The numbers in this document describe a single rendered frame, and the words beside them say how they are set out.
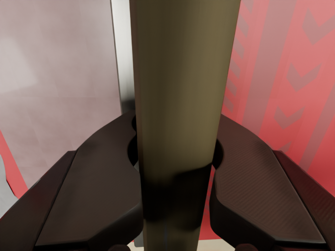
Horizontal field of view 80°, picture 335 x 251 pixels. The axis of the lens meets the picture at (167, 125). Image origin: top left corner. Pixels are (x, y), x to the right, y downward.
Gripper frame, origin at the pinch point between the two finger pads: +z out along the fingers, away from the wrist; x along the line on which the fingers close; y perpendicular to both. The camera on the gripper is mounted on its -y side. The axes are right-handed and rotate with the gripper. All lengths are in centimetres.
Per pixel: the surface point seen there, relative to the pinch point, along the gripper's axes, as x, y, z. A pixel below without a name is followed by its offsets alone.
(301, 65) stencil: 10.0, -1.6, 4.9
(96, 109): -6.3, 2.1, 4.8
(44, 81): -10.0, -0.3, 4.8
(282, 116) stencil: 9.9, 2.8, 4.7
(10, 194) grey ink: -17.2, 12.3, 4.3
